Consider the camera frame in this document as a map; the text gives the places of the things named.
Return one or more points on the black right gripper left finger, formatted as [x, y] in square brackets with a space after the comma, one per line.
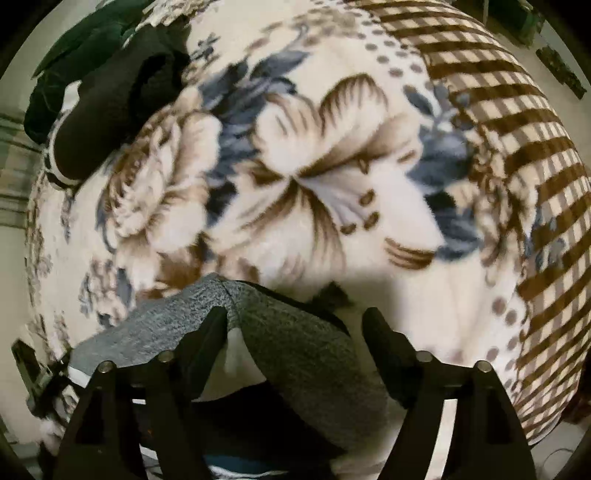
[122, 405]

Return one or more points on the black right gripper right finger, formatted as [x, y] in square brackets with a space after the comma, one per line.
[459, 423]

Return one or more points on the grey and white sock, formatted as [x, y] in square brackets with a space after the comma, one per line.
[286, 398]

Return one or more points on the black sock with striped cuff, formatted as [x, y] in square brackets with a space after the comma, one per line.
[115, 101]

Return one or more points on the floral fleece bed blanket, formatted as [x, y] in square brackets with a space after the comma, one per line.
[356, 153]

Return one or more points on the dark green pillow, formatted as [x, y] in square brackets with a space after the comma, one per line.
[80, 50]

